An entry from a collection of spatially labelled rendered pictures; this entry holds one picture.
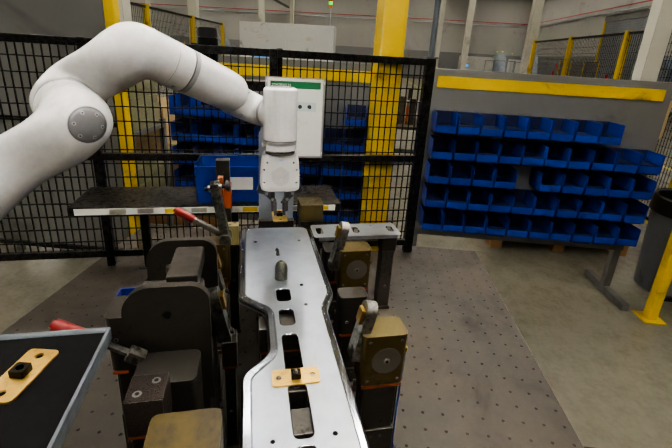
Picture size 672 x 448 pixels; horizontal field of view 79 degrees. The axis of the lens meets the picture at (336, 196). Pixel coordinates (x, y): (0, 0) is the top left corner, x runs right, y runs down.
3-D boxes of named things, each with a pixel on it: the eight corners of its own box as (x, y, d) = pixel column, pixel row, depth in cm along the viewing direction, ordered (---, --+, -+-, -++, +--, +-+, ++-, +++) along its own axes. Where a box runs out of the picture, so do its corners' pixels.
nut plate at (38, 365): (10, 405, 44) (7, 396, 44) (-25, 402, 44) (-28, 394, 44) (60, 351, 52) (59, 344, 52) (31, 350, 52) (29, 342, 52)
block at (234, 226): (241, 332, 128) (238, 225, 116) (229, 333, 127) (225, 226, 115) (241, 325, 131) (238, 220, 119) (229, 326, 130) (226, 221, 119)
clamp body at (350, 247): (372, 355, 122) (383, 250, 111) (333, 359, 120) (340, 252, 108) (366, 340, 128) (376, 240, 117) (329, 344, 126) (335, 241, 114)
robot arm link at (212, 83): (154, 86, 90) (259, 130, 113) (187, 93, 80) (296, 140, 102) (167, 47, 90) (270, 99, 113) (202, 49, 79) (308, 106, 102)
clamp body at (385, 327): (404, 466, 89) (424, 334, 78) (351, 475, 87) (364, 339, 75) (394, 440, 95) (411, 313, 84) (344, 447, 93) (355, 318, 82)
